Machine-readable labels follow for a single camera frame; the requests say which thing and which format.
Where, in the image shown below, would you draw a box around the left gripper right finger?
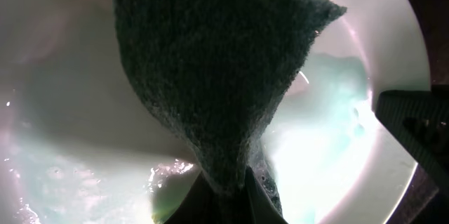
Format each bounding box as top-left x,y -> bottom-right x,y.
245,166 -> 287,224

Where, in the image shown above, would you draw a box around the dark green scrub sponge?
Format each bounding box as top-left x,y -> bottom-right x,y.
114,0 -> 347,223

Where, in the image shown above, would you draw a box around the mint plate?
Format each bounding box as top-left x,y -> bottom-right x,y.
1,0 -> 430,223

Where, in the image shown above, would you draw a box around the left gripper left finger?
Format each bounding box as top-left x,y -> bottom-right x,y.
164,173 -> 217,224

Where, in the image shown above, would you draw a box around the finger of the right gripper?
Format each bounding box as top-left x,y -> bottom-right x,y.
375,90 -> 448,194

